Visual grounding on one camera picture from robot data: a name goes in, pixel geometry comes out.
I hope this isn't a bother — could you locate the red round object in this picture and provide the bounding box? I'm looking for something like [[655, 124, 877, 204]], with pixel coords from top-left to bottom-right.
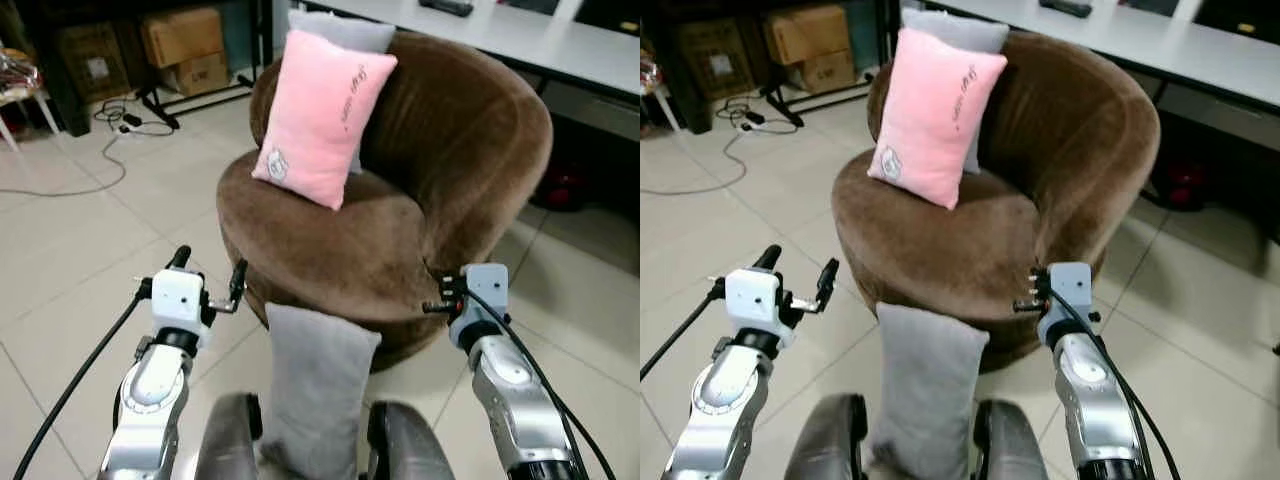
[[540, 160, 591, 211], [1150, 160, 1206, 211]]

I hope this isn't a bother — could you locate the black metal stand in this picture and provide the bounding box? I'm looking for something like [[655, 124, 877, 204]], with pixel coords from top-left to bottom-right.
[[135, 85, 181, 131], [760, 80, 804, 128]]

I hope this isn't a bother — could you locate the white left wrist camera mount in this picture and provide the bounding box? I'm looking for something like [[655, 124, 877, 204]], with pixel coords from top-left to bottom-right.
[[724, 268, 783, 331], [150, 268, 211, 331]]

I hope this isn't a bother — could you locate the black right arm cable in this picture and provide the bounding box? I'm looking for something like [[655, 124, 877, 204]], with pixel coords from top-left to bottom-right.
[[462, 288, 617, 480], [1050, 290, 1181, 480]]

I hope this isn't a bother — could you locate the dark cardboard box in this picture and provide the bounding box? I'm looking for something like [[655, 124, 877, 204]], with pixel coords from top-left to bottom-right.
[[675, 20, 751, 98], [57, 25, 131, 101]]

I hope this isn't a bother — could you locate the white floor cable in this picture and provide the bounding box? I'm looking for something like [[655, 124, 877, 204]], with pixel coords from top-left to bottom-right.
[[640, 100, 801, 196], [0, 100, 176, 198]]

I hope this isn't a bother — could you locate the brown round sofa chair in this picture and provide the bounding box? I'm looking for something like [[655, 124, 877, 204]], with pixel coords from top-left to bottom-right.
[[216, 30, 554, 373], [831, 30, 1161, 373]]

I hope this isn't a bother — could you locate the large cardboard box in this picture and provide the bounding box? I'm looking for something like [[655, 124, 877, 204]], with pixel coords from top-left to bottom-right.
[[765, 5, 851, 66], [140, 8, 226, 69]]

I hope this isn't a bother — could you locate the grey robot right leg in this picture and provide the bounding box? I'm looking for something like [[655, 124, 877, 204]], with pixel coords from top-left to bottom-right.
[[972, 400, 1051, 480], [365, 400, 456, 480]]

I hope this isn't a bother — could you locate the light grey pillow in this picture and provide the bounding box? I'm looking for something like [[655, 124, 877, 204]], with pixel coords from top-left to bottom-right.
[[287, 8, 397, 176], [900, 8, 1011, 176]]

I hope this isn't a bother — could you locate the small cardboard box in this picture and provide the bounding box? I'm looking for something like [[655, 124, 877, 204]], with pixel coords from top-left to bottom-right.
[[160, 52, 233, 98], [790, 48, 859, 94]]

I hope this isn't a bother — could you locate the pink plush pillow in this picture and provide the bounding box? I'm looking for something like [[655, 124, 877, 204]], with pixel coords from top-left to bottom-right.
[[251, 28, 399, 212], [867, 27, 1008, 211]]

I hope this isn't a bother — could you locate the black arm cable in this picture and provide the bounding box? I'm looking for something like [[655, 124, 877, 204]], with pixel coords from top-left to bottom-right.
[[1050, 290, 1181, 480], [640, 278, 726, 381], [462, 288, 617, 480], [10, 278, 153, 480]]

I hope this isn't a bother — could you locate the white long table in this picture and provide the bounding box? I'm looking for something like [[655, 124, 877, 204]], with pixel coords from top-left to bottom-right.
[[920, 0, 1280, 151], [300, 0, 641, 141]]

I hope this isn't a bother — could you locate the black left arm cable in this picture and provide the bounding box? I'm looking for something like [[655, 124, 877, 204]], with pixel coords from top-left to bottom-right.
[[10, 278, 153, 480], [640, 278, 726, 381]]

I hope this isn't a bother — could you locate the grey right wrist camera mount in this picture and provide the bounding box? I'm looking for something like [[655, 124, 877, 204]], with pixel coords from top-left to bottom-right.
[[462, 263, 511, 326], [1045, 262, 1093, 326]]

